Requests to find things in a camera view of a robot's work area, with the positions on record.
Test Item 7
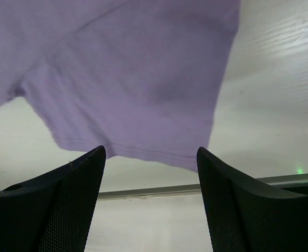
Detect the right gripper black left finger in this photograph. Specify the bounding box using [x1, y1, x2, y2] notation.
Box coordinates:
[0, 146, 106, 251]

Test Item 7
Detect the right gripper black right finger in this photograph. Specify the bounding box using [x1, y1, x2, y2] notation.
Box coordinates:
[197, 148, 308, 251]

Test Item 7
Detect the purple t-shirt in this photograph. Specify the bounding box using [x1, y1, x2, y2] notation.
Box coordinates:
[0, 1, 240, 171]

